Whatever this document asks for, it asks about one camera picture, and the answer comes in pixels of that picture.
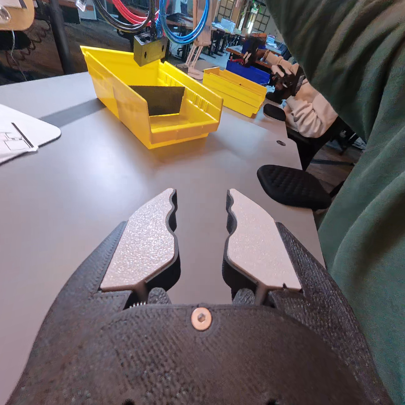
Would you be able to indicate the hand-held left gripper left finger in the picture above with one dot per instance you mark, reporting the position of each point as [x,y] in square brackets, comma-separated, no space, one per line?
[142,246]

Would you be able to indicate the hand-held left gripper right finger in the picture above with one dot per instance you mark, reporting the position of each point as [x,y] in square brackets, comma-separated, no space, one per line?
[259,253]

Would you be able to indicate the clear ethernet plug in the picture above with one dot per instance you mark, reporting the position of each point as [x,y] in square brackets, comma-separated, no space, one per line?
[82,4]

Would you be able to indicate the black divider panel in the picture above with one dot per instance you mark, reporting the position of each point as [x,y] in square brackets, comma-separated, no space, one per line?
[158,99]

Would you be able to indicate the white paper sheet with clip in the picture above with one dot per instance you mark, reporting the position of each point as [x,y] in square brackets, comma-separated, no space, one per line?
[28,129]

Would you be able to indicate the large yellow plastic bin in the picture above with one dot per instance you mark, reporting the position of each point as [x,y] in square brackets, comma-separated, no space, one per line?
[126,82]

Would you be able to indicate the small yellow plastic bin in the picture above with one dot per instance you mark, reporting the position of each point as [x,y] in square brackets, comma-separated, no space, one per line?
[234,88]

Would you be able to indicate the blue plastic bin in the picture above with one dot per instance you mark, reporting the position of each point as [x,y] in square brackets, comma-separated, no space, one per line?
[250,71]

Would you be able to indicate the person in green sweater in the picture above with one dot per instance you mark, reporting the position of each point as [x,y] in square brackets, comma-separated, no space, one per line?
[364,95]

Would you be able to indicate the pale wooden figure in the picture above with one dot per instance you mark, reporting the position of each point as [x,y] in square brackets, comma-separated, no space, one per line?
[201,31]

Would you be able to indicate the black metal pole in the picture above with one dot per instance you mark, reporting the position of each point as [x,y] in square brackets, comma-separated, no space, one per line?
[61,38]

